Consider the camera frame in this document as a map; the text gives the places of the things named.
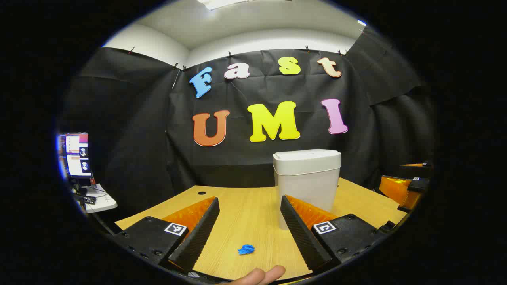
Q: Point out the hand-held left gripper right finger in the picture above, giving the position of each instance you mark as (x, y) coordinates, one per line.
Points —
(303, 233)

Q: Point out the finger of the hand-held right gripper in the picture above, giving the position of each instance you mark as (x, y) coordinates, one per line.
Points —
(398, 190)
(416, 171)

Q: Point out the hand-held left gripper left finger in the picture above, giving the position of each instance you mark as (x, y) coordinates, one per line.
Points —
(198, 233)

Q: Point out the blue paper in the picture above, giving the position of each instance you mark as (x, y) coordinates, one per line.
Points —
(246, 249)

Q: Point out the white desktop garbage bin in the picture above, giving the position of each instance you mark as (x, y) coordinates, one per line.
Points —
(307, 178)

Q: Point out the wooden desktop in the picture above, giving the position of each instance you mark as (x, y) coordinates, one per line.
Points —
(245, 213)

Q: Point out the white side table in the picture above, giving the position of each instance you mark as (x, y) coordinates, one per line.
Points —
(103, 202)

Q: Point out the black backdrop cloth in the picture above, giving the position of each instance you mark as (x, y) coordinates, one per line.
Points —
(138, 138)

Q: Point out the small black device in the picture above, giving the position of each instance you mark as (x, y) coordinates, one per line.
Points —
(89, 200)

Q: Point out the computer monitor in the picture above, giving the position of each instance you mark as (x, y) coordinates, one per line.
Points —
(75, 154)

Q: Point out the thin white rod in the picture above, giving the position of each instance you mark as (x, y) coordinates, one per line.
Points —
(176, 79)

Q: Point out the row of small cloth clips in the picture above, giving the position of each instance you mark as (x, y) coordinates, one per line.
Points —
(307, 48)

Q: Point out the ceiling light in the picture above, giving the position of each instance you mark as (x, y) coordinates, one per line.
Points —
(222, 3)

